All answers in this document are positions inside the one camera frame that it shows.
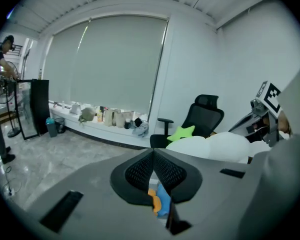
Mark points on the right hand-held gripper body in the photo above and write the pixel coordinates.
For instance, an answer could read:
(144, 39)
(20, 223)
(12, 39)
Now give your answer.
(270, 96)

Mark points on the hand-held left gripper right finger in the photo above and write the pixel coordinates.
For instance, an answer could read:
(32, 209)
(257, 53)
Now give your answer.
(190, 184)

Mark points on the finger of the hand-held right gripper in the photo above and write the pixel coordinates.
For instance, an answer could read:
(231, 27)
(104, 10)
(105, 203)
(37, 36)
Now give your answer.
(242, 124)

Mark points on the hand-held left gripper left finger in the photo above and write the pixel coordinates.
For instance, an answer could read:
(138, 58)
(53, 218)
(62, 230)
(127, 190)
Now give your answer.
(120, 186)

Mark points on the white flower plush pillow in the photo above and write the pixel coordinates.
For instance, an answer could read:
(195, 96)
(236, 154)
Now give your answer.
(215, 146)

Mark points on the orange flower plush pillow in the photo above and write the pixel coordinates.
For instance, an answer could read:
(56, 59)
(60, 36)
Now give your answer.
(155, 200)

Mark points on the green star plush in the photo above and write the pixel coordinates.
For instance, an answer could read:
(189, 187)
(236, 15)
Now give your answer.
(181, 132)

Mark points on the person's right hand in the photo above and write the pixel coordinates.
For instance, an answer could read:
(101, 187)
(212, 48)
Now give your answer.
(284, 124)

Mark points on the black office chair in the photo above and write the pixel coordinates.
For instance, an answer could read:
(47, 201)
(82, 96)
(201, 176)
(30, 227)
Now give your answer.
(205, 114)

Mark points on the grey blue jacket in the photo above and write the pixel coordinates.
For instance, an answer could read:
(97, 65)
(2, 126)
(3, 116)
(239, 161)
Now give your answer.
(141, 129)

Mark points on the black white cup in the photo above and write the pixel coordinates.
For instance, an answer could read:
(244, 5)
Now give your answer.
(127, 124)

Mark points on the black pouch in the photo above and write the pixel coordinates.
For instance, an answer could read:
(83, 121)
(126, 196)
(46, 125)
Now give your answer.
(138, 122)

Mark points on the beige tote bag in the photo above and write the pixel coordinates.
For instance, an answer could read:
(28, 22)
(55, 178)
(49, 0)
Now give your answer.
(123, 117)
(110, 117)

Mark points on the yellow bottle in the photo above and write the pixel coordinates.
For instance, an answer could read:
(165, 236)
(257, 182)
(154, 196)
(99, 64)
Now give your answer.
(100, 116)

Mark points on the olive green bag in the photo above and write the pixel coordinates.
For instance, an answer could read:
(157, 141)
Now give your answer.
(87, 115)

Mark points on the black mesh bin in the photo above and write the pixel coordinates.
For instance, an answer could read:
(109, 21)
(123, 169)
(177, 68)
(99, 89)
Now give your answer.
(60, 125)

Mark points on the grey trash bin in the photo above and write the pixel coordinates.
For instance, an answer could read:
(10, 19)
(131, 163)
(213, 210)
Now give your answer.
(52, 129)

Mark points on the white bag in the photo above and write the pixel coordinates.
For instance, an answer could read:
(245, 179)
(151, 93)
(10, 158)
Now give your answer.
(75, 109)

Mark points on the white power strip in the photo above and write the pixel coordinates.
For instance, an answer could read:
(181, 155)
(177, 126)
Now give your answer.
(10, 192)

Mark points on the black glass cabinet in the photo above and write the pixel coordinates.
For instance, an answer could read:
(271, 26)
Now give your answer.
(40, 106)

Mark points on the standing fan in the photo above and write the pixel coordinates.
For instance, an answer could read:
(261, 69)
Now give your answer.
(13, 132)

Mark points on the grey roller blind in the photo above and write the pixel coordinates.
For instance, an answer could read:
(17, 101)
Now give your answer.
(120, 64)
(62, 66)

